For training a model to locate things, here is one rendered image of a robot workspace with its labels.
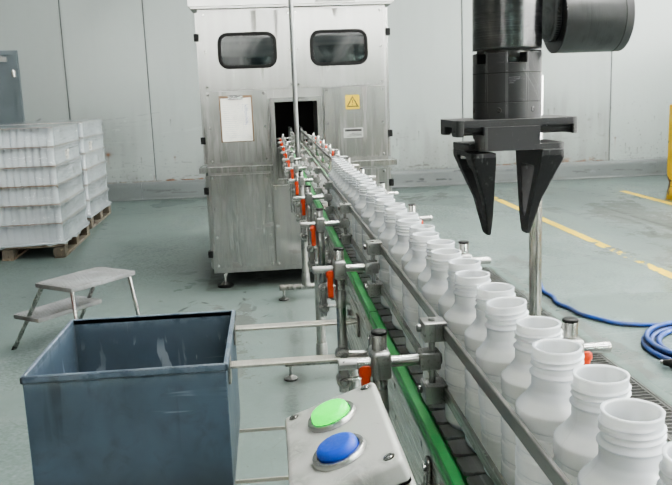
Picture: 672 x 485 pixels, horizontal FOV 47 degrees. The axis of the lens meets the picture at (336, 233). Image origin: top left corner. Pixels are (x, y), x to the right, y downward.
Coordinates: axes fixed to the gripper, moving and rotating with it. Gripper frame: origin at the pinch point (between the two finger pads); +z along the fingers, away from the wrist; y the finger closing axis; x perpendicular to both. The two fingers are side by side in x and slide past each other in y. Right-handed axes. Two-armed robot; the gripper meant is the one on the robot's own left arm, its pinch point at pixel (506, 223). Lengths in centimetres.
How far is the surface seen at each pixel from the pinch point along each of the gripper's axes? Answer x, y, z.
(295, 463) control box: 14.0, 19.5, 13.9
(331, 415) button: 10.7, 16.7, 11.9
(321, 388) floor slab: -277, 1, 123
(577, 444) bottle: 19.3, 1.3, 11.4
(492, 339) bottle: 0.8, 1.5, 10.2
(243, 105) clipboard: -480, 36, -7
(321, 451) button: 15.8, 17.8, 12.2
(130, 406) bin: -50, 44, 35
